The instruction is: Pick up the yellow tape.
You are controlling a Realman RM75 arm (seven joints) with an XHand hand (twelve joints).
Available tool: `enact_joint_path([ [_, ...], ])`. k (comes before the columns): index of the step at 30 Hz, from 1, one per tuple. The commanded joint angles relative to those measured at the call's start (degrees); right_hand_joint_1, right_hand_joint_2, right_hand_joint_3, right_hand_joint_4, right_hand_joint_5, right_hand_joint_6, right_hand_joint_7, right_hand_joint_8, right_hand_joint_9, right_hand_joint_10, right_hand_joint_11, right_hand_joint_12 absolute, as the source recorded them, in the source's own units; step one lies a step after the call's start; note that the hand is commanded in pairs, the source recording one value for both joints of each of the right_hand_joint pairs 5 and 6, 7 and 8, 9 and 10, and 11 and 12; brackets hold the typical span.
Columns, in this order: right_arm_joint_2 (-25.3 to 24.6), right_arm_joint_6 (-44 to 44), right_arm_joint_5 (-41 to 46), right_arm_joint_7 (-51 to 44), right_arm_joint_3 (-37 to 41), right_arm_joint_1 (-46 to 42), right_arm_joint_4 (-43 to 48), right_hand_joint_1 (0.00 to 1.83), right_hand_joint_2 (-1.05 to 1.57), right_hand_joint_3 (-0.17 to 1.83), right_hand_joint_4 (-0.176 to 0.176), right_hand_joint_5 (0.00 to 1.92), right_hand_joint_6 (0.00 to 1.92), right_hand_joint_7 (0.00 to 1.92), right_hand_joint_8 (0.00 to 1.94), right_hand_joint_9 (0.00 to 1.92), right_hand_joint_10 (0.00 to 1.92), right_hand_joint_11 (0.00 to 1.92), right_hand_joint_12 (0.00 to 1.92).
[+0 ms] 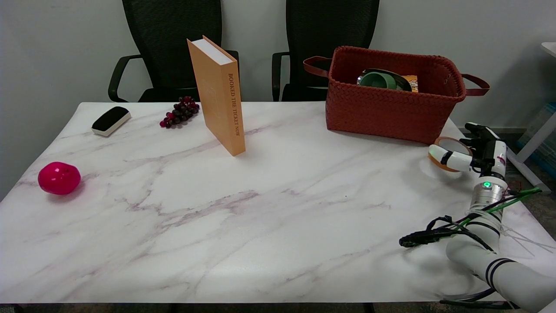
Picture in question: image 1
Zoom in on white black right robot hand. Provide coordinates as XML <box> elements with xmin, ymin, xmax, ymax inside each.
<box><xmin>428</xmin><ymin>123</ymin><xmax>508</xmax><ymax>179</ymax></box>

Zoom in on yellow tape roll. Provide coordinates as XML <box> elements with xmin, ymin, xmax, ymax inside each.
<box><xmin>428</xmin><ymin>137</ymin><xmax>473</xmax><ymax>173</ymax></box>

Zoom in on blue storage box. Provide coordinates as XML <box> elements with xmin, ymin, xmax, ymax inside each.
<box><xmin>517</xmin><ymin>102</ymin><xmax>556</xmax><ymax>179</ymax></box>

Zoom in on white zip ties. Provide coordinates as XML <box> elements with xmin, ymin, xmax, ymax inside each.
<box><xmin>499</xmin><ymin>225</ymin><xmax>556</xmax><ymax>257</ymax></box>

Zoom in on red-brown woven basket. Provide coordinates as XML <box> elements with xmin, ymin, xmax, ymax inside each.
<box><xmin>303</xmin><ymin>46</ymin><xmax>490</xmax><ymax>145</ymax></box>

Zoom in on green bowl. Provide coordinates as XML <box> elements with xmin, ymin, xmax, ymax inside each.
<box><xmin>357</xmin><ymin>69</ymin><xmax>412</xmax><ymax>92</ymax></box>

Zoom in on black mesh office chair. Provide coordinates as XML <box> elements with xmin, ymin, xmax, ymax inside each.
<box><xmin>272</xmin><ymin>0</ymin><xmax>381</xmax><ymax>102</ymax></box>
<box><xmin>108</xmin><ymin>0</ymin><xmax>240</xmax><ymax>103</ymax></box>

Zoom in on orange hardcover book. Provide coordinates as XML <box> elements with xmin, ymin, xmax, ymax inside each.
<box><xmin>187</xmin><ymin>35</ymin><xmax>246</xmax><ymax>157</ymax></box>

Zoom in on dark red grape bunch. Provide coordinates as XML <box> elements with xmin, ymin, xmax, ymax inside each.
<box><xmin>159</xmin><ymin>96</ymin><xmax>201</xmax><ymax>129</ymax></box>

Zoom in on black white board eraser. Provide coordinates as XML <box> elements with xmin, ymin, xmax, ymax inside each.
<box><xmin>91</xmin><ymin>106</ymin><xmax>132</xmax><ymax>137</ymax></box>

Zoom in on pink plastic apple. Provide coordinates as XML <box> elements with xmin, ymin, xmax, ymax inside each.
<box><xmin>38</xmin><ymin>162</ymin><xmax>82</xmax><ymax>195</ymax></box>

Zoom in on white desk frame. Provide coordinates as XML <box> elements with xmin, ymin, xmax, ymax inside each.
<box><xmin>504</xmin><ymin>42</ymin><xmax>556</xmax><ymax>195</ymax></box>

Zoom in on black green braided cable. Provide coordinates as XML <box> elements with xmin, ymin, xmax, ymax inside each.
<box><xmin>399</xmin><ymin>187</ymin><xmax>543</xmax><ymax>253</ymax></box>

